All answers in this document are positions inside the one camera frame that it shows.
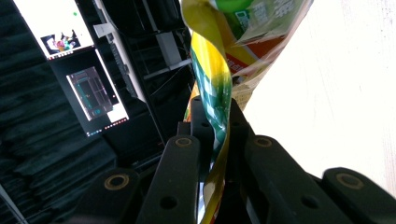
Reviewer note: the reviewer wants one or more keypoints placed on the monitor with dark screen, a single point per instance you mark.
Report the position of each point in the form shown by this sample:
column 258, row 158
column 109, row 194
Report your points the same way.
column 93, row 93

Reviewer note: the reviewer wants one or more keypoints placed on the white monitor desk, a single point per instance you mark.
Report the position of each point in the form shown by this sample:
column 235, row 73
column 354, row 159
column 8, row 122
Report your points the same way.
column 120, row 40

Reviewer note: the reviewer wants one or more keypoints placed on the yellow spouted snack pouch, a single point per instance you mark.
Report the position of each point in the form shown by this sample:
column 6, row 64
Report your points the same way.
column 214, row 74

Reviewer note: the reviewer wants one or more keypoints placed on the dark curtain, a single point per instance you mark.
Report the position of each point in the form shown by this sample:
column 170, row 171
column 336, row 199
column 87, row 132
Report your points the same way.
column 28, row 130

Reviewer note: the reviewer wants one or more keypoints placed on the grey metal stand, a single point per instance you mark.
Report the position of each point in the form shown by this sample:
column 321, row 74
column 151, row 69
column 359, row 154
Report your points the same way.
column 11, row 205

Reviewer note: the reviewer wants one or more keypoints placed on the grey box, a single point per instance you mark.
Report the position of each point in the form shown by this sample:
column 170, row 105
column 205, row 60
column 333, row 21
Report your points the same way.
column 168, row 48

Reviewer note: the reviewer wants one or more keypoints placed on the black keyboard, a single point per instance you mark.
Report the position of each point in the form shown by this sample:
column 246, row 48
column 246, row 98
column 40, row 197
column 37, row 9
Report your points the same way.
column 123, row 70

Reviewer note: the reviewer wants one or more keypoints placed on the monitor with white screen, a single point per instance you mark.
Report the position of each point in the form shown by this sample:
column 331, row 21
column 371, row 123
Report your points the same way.
column 53, row 25

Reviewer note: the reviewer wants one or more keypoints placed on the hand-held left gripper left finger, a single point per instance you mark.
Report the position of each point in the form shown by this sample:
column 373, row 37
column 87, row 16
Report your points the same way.
column 202, row 130

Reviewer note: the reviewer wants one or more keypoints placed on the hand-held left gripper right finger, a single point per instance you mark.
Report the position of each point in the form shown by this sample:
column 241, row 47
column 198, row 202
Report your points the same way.
column 238, row 130

